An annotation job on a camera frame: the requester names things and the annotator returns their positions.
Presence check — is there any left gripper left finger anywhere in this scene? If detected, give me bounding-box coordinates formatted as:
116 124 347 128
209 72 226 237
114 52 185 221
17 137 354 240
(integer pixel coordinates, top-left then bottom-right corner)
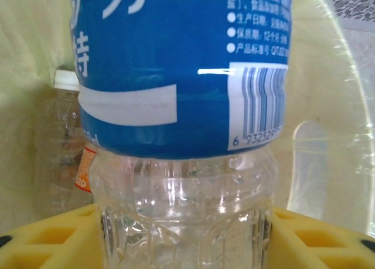
0 205 103 269

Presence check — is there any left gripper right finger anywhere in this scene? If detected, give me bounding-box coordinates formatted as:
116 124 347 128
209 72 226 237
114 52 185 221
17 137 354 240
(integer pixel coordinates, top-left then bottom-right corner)
268 206 375 269

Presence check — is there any orange-label bottle orange cap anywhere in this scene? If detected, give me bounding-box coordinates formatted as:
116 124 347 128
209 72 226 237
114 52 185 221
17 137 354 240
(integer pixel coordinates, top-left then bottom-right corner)
73 147 98 194

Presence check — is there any clear bottle white cap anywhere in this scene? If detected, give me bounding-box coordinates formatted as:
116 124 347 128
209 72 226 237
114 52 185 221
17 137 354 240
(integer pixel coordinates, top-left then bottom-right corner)
35 69 88 223

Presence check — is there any clear bottle blue label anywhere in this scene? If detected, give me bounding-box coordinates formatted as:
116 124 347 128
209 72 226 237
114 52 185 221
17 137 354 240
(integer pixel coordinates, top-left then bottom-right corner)
69 0 294 269

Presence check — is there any cream plastic waste bin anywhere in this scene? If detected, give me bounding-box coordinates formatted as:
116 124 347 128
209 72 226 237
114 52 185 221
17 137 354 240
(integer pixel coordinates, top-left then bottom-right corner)
0 0 373 269

